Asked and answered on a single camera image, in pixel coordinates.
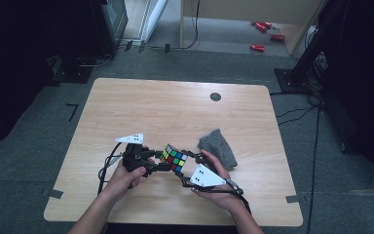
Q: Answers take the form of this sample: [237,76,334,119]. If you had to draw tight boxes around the person's right hand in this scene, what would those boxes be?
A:
[190,149,246,215]

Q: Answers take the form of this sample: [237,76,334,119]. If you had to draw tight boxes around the black stand base plate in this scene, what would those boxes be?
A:
[50,57,94,84]

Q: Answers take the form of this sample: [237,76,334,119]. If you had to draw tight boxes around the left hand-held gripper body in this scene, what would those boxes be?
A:
[115,132,160,178]

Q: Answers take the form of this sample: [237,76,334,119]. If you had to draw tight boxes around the hand-held gripper black cable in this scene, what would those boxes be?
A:
[225,177,252,215]
[97,142,125,196]

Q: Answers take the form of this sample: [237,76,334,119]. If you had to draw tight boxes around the grey cloth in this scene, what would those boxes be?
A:
[197,128,239,173]

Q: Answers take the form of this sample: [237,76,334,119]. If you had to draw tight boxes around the dark curtain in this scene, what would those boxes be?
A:
[318,0,374,193]
[0,0,105,154]

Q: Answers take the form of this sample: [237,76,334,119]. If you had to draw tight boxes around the black angled tape mark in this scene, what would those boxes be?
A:
[65,102,80,123]

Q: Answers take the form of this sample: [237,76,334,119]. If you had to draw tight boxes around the black hanging cable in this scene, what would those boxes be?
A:
[149,0,201,51]

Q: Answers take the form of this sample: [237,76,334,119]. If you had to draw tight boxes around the person's left hand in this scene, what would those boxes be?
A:
[102,160,148,203]

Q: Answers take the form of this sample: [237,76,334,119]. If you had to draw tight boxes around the left hand-held gripper black cable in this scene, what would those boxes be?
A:
[97,142,125,196]

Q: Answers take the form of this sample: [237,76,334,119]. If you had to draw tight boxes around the white panel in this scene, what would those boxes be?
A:
[123,0,169,43]

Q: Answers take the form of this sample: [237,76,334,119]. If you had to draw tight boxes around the black metal stand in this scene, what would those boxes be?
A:
[274,0,339,96]

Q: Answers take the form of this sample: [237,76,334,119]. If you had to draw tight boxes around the black cabinet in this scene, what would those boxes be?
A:
[91,0,130,57]

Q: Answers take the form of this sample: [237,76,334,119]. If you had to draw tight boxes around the long black floor cable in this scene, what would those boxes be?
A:
[306,103,322,234]

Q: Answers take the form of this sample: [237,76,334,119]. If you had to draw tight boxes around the right hand-held gripper black cable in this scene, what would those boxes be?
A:
[225,177,252,215]

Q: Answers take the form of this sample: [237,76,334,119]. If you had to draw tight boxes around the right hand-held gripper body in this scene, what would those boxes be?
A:
[189,155,228,189]

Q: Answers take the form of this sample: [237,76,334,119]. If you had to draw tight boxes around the multicoloured puzzle cube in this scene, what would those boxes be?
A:
[159,143,189,174]

